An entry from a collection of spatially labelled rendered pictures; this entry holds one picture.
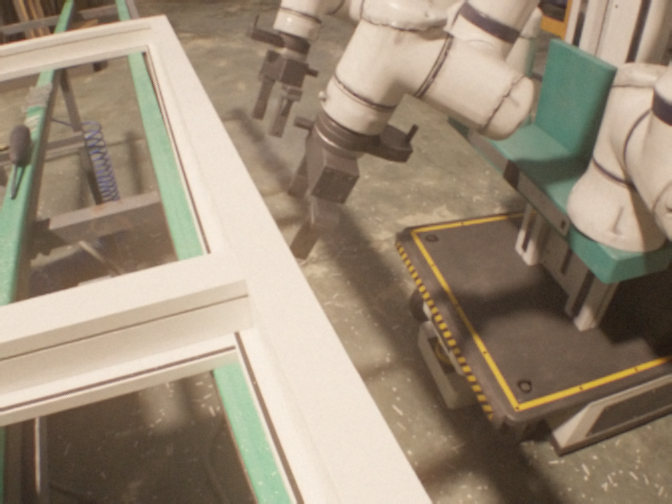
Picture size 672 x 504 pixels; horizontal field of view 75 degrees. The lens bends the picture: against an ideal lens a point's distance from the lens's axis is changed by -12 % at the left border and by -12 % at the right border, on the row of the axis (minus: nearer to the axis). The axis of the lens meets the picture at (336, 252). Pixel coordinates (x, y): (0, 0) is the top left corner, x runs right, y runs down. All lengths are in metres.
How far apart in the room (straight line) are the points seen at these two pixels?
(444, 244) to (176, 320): 1.13
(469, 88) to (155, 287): 0.38
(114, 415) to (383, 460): 1.29
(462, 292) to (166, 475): 0.90
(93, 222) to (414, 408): 1.02
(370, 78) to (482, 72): 0.12
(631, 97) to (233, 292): 0.63
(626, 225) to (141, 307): 0.73
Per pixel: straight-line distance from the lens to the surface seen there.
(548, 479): 1.42
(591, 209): 0.88
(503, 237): 1.53
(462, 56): 0.57
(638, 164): 0.73
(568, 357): 1.24
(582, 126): 1.14
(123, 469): 1.43
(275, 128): 0.97
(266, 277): 0.39
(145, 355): 0.43
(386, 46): 0.56
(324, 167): 0.59
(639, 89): 0.81
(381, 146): 0.63
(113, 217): 0.73
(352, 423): 0.30
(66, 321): 0.40
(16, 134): 0.88
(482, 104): 0.58
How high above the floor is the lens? 1.19
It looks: 39 degrees down
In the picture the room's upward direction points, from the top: straight up
